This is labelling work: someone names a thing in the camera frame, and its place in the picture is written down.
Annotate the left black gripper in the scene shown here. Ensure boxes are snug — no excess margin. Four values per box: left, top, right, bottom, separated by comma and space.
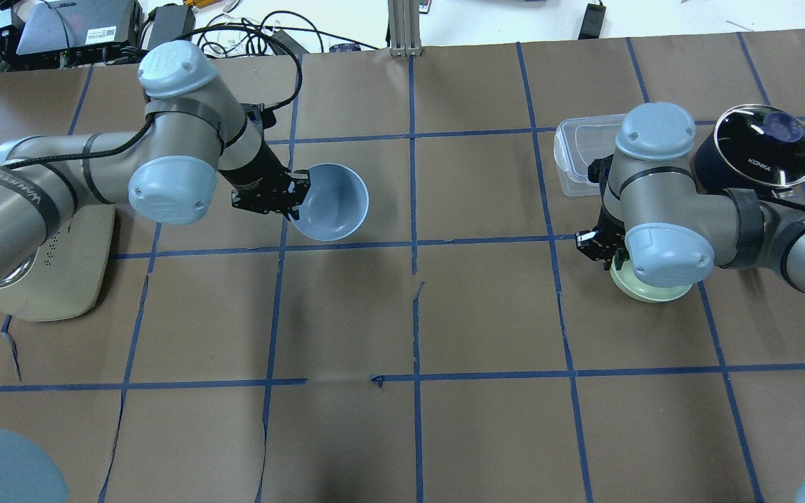
219, 141, 311, 222

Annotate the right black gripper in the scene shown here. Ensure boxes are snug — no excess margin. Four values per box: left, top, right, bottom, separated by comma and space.
575, 157, 630, 271

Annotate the blue bowl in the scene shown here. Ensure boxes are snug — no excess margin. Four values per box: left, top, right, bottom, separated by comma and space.
291, 163, 370, 242

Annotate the green bowl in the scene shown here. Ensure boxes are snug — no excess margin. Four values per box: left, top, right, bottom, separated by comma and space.
608, 249, 692, 303

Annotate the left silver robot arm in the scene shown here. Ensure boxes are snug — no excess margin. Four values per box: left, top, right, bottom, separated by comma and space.
0, 39, 311, 283

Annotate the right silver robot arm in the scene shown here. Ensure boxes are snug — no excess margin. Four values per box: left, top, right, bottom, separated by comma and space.
575, 102, 805, 298

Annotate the clear plastic food container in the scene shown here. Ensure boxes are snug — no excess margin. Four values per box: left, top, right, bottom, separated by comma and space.
553, 114, 626, 198

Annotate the dark blue saucepan with lid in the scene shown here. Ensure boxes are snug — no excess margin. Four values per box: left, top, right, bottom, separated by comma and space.
693, 104, 805, 192

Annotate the black power adapter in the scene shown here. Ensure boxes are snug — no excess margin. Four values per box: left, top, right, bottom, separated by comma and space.
577, 1, 607, 39

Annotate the cream steel toaster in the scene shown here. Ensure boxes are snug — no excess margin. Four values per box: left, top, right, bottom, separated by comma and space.
0, 205, 116, 322

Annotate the black computer box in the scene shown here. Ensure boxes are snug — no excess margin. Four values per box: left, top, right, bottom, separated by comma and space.
16, 1, 143, 57

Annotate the aluminium frame post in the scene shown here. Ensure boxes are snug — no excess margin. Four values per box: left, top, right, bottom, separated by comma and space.
387, 0, 423, 57

